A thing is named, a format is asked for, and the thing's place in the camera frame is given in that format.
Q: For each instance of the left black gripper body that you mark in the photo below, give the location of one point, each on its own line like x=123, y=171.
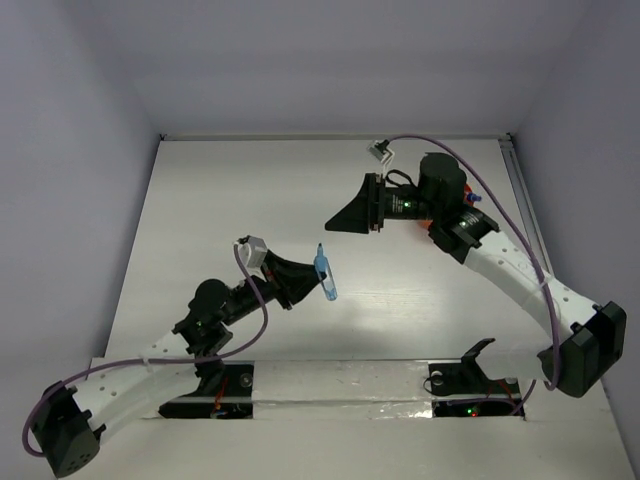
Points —
x=275, y=281

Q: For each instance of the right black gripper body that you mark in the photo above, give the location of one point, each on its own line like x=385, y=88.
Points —
x=377, y=195

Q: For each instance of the blue highlighter pen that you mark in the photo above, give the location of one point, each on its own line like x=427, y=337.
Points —
x=324, y=274

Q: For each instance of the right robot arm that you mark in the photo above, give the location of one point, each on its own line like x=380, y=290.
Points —
x=586, y=338

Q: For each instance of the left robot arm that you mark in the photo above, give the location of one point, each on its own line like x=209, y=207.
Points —
x=74, y=417

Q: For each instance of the orange round container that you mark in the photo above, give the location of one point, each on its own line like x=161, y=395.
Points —
x=427, y=223

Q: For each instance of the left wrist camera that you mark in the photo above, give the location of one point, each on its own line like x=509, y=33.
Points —
x=250, y=252

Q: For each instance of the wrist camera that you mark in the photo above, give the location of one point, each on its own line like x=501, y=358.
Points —
x=380, y=150
x=250, y=252

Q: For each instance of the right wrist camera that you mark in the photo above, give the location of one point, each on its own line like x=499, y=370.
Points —
x=380, y=150

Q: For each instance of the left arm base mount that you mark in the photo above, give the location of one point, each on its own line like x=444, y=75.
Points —
x=225, y=396

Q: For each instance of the aluminium rail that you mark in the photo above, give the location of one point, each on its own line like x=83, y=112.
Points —
x=523, y=200

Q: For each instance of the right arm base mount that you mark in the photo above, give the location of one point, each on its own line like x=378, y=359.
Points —
x=460, y=389

